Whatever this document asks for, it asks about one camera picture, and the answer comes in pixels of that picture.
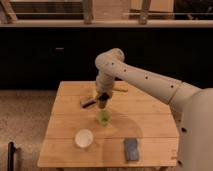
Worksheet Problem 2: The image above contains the green plastic cup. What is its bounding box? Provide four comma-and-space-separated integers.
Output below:
96, 110, 110, 126

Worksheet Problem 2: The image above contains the black grey brush block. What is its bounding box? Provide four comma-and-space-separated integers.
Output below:
80, 97, 97, 108

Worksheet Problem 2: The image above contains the wooden railing shelf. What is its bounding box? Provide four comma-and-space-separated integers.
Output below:
0, 0, 213, 28

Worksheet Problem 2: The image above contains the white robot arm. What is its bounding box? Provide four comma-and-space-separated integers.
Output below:
95, 48, 213, 171

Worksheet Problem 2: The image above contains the blue grey sponge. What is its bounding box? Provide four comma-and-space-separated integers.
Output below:
124, 138, 139, 161

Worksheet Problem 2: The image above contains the black post on floor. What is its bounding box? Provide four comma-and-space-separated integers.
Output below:
7, 142, 16, 171

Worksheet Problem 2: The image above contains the wooden folding table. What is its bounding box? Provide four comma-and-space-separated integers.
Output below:
38, 81, 179, 168

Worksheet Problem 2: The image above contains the white paper cup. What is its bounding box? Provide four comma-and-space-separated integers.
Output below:
74, 129, 94, 148

